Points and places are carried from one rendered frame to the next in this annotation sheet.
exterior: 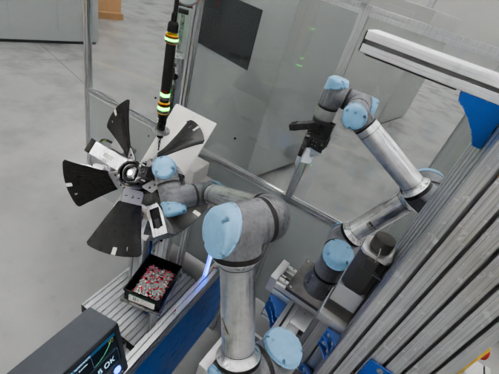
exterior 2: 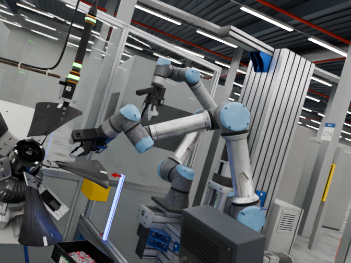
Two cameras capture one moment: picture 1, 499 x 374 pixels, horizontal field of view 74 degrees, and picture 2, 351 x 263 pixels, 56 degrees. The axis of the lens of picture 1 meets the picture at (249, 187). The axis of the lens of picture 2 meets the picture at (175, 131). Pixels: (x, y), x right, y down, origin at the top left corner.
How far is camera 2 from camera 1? 136 cm
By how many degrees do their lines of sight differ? 60
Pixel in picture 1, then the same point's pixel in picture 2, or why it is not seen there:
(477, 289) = (283, 125)
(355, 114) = (196, 73)
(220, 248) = (247, 120)
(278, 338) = not seen: hidden behind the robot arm
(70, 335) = (207, 216)
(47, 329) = not seen: outside the picture
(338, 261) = (192, 172)
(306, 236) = (103, 206)
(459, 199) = (275, 88)
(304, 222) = not seen: hidden behind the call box
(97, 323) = (203, 208)
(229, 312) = (246, 164)
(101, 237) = (30, 230)
